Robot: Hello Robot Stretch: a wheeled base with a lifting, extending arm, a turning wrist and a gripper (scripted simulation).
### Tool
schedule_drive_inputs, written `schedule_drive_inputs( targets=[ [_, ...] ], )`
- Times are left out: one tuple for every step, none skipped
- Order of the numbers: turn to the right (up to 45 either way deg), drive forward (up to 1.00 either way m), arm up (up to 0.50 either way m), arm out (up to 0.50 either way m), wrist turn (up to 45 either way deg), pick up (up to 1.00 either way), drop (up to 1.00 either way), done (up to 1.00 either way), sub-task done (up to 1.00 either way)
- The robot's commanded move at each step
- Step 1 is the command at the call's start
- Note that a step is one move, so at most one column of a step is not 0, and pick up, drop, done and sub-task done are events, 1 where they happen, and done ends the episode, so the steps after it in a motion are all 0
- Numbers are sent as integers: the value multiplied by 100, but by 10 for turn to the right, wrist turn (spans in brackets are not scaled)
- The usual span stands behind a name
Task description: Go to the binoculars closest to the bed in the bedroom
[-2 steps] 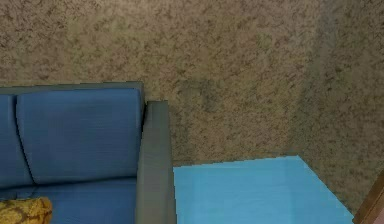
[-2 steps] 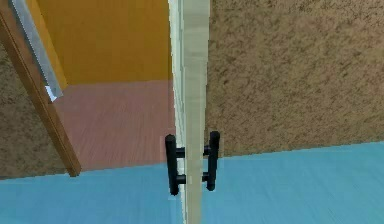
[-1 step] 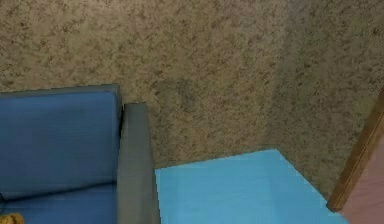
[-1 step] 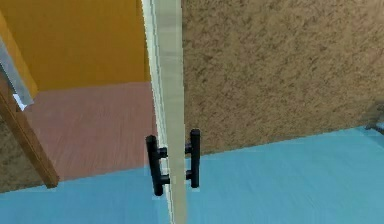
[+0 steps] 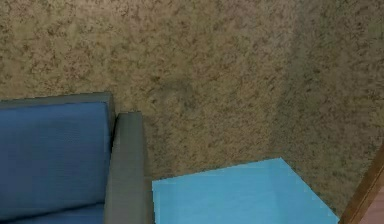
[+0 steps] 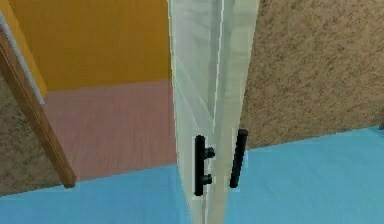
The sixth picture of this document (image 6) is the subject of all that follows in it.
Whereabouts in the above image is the white room door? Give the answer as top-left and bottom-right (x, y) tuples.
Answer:
(167, 0), (261, 224)

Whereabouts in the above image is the black door handle bar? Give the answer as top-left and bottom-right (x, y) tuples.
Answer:
(229, 128), (249, 189)
(194, 134), (216, 197)

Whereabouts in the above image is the brown wooden door frame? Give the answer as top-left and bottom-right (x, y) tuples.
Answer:
(0, 26), (78, 190)

